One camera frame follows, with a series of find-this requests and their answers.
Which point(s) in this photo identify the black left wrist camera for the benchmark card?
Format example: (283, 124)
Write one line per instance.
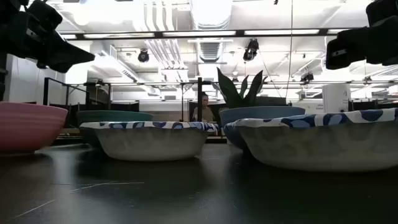
(43, 15)

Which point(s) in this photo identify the white column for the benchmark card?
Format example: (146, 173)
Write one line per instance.
(336, 98)

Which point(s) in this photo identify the black ceiling spotlight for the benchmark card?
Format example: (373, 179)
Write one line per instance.
(307, 77)
(143, 56)
(250, 49)

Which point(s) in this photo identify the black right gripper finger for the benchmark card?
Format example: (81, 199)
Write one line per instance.
(345, 51)

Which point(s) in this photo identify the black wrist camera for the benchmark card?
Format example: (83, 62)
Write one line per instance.
(43, 15)
(382, 11)

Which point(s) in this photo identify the black shelf rack, wooden board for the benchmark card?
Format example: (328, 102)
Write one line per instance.
(200, 99)

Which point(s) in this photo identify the blue patterned paper bowl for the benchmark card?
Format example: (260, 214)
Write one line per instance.
(149, 143)
(323, 146)

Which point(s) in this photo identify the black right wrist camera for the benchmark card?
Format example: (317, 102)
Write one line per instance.
(382, 11)

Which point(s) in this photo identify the pink ribbed bowl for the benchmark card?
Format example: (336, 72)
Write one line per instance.
(28, 127)

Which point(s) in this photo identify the green snake plant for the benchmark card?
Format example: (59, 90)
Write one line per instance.
(233, 93)

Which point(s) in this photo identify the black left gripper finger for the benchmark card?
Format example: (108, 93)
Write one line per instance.
(68, 57)

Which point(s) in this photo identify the person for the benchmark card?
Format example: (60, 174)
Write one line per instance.
(205, 113)

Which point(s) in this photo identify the silver ventilation duct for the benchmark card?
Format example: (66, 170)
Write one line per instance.
(211, 14)

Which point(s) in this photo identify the green bowl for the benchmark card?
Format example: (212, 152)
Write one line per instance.
(115, 115)

